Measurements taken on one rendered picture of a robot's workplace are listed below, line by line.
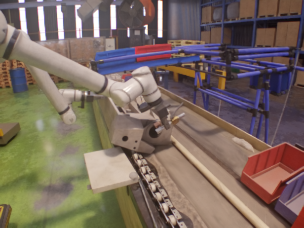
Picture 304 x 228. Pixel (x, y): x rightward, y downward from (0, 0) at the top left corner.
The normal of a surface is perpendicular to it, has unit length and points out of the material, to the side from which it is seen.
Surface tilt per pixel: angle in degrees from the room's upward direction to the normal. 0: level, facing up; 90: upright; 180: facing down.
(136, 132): 90
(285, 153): 88
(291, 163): 88
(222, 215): 0
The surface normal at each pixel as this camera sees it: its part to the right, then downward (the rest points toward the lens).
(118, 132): 0.36, 0.33
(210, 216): 0.00, -0.93
